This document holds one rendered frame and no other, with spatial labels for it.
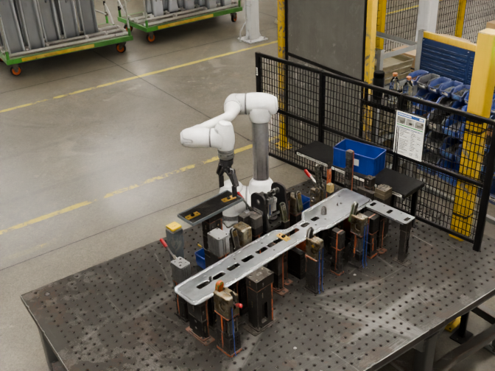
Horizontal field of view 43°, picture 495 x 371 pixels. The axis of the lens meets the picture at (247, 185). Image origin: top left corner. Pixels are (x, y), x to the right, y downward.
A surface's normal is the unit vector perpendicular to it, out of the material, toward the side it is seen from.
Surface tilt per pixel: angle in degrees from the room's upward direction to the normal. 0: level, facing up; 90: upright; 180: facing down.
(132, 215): 0
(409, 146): 90
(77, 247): 0
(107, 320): 0
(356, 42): 91
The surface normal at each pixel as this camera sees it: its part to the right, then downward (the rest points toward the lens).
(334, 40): -0.82, 0.33
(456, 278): -0.04, -0.87
